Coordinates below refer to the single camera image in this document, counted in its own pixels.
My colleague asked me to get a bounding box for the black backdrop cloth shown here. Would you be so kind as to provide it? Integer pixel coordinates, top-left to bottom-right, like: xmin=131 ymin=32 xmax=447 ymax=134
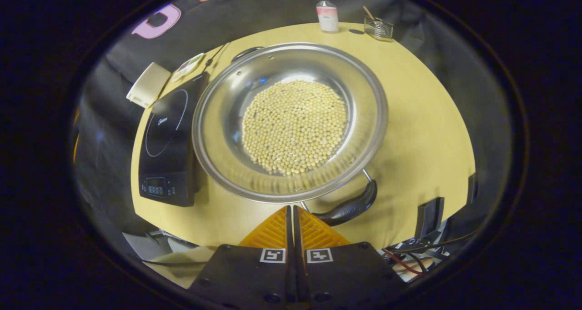
xmin=73 ymin=0 xmax=514 ymax=238

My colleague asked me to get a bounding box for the black induction cooktop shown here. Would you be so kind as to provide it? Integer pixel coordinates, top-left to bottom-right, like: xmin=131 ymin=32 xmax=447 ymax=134
xmin=138 ymin=72 xmax=211 ymax=208

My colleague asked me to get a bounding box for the thin black cable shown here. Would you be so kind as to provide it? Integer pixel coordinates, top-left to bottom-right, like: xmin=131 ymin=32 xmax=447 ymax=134
xmin=386 ymin=230 xmax=476 ymax=255

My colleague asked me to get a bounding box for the pile of yellow soybeans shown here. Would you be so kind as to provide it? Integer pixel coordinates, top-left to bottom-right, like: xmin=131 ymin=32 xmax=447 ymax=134
xmin=241 ymin=80 xmax=348 ymax=176

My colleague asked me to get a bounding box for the stainless steel pot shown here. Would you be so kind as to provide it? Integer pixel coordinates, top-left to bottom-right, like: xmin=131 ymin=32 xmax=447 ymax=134
xmin=191 ymin=42 xmax=389 ymax=227

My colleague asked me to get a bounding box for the white compartment tray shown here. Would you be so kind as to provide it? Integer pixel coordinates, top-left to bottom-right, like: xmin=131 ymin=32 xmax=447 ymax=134
xmin=171 ymin=52 xmax=206 ymax=82

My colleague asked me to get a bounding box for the white toaster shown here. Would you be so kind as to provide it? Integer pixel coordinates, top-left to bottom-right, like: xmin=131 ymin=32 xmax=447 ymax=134
xmin=126 ymin=62 xmax=172 ymax=109

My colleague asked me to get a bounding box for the clear bottle pink label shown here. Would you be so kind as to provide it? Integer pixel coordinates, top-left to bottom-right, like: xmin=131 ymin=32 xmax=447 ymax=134
xmin=316 ymin=0 xmax=340 ymax=33

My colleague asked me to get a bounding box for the metal wire basket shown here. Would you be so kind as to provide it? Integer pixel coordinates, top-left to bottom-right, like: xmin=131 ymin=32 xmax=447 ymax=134
xmin=364 ymin=17 xmax=395 ymax=42

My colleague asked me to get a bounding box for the red cable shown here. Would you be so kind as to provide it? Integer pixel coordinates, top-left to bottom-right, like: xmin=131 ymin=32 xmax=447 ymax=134
xmin=382 ymin=249 xmax=423 ymax=275

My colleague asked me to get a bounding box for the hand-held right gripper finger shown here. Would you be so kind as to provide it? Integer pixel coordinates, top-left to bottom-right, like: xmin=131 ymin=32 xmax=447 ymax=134
xmin=293 ymin=205 xmax=407 ymax=308
xmin=189 ymin=205 xmax=296 ymax=308

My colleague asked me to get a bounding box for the black power cable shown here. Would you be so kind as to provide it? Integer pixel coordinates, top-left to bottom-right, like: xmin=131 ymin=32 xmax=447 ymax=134
xmin=205 ymin=42 xmax=231 ymax=72

